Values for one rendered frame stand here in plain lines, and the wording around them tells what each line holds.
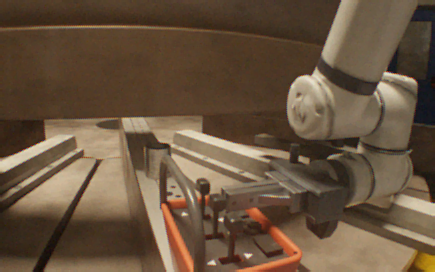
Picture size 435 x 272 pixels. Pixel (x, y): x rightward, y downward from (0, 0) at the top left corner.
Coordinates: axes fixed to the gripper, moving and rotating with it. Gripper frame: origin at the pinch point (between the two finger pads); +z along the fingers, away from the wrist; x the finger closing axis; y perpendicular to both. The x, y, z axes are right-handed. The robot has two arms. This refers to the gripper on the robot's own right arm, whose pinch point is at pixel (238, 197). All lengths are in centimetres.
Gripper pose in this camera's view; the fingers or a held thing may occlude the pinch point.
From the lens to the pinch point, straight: 39.4
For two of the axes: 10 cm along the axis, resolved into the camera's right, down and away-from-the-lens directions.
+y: 0.4, -9.7, -2.4
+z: -9.4, 0.4, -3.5
